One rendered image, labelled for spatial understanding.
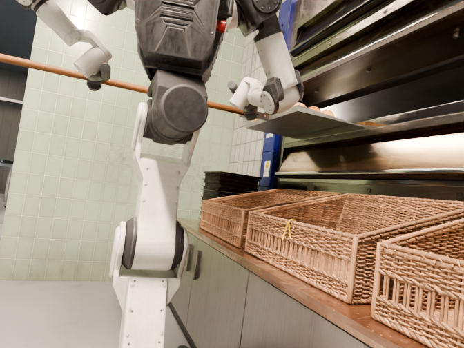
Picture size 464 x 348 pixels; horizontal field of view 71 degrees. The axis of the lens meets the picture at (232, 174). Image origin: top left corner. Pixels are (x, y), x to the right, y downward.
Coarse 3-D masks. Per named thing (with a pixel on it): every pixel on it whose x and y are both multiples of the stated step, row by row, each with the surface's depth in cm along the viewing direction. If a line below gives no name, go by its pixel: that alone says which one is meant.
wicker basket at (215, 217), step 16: (256, 192) 190; (272, 192) 193; (288, 192) 184; (304, 192) 170; (320, 192) 157; (336, 192) 148; (208, 208) 169; (224, 208) 146; (240, 208) 186; (256, 208) 130; (208, 224) 166; (224, 224) 144; (240, 224) 129; (224, 240) 141; (240, 240) 127
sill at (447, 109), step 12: (432, 108) 113; (444, 108) 109; (456, 108) 105; (372, 120) 138; (384, 120) 132; (396, 120) 126; (408, 120) 121; (312, 132) 177; (324, 132) 167; (336, 132) 158; (348, 132) 151
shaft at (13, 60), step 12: (0, 60) 122; (12, 60) 123; (24, 60) 124; (60, 72) 129; (72, 72) 130; (108, 84) 136; (120, 84) 137; (132, 84) 139; (216, 108) 154; (228, 108) 155
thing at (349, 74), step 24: (432, 24) 102; (456, 24) 99; (384, 48) 120; (408, 48) 116; (432, 48) 112; (456, 48) 108; (336, 72) 146; (360, 72) 140; (384, 72) 135; (408, 72) 130; (312, 96) 177; (336, 96) 168
